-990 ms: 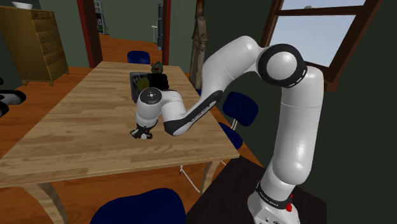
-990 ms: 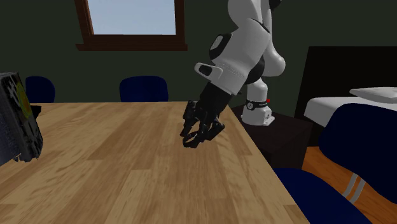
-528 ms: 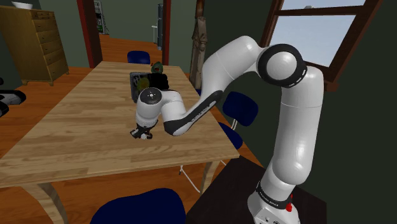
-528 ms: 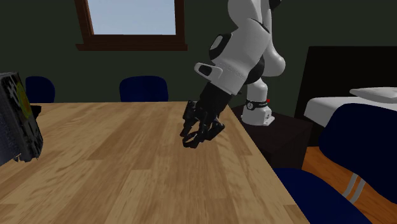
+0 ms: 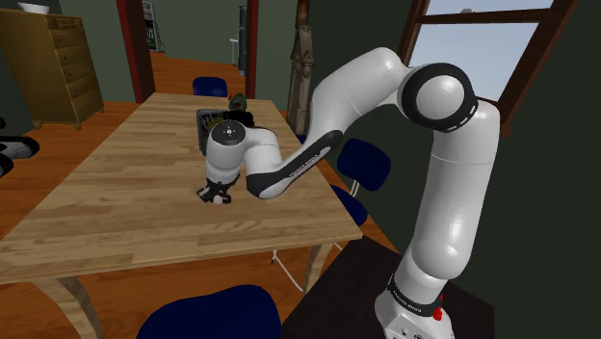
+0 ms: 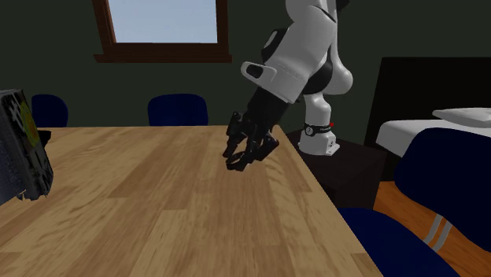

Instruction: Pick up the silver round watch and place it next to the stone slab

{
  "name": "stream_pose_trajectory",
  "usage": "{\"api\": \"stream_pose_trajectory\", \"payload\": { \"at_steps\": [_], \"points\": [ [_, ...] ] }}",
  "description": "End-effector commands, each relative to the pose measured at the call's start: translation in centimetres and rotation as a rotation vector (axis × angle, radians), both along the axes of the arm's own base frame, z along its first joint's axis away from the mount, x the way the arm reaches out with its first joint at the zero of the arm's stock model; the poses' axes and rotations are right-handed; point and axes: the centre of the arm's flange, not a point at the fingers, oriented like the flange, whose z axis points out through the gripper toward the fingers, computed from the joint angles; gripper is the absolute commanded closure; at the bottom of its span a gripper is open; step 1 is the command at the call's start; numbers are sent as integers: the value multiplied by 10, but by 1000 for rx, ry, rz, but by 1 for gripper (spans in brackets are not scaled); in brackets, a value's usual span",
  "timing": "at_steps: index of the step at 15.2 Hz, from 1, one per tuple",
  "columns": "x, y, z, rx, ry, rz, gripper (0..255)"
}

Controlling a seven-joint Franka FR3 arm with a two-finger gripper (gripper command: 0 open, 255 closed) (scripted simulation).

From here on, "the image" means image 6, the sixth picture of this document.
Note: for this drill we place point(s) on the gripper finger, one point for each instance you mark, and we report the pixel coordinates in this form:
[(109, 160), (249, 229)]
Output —
[(234, 132), (268, 147)]

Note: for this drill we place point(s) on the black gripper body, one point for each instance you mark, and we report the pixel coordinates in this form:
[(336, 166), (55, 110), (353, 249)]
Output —
[(265, 109)]

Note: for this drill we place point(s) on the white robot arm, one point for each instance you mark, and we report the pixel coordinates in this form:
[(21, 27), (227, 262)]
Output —
[(303, 65)]

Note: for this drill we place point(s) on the blue chair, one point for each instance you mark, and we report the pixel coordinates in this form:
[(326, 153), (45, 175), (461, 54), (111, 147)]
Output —
[(448, 180), (391, 245), (49, 111), (178, 110)]

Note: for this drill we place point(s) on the dark robot stand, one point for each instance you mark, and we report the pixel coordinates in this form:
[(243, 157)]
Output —
[(345, 172)]

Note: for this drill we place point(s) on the wooden table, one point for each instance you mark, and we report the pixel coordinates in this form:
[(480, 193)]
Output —
[(161, 207)]

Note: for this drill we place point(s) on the brown framed window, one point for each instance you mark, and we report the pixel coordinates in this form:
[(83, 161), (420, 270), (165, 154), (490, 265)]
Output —
[(163, 23)]

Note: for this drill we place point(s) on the bed with black headboard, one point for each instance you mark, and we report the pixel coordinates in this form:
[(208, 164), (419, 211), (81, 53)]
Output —
[(414, 88)]

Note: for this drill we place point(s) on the orange striped rug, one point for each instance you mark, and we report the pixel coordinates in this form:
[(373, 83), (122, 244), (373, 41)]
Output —
[(406, 214)]

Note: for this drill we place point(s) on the black patterned box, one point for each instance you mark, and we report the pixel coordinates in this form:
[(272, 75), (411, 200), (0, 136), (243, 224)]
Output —
[(21, 153)]

